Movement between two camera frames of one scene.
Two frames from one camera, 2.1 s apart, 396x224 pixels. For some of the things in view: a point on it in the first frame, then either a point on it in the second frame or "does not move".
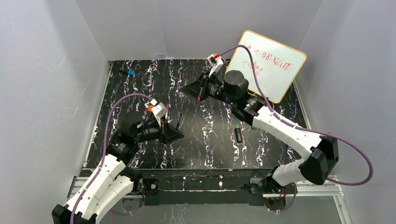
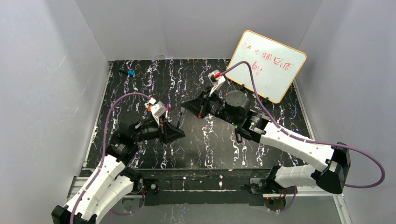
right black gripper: [201, 89] to [203, 104]
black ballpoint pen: [180, 122] does not move
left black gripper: [165, 133] does not move
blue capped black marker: [130, 72] does not move
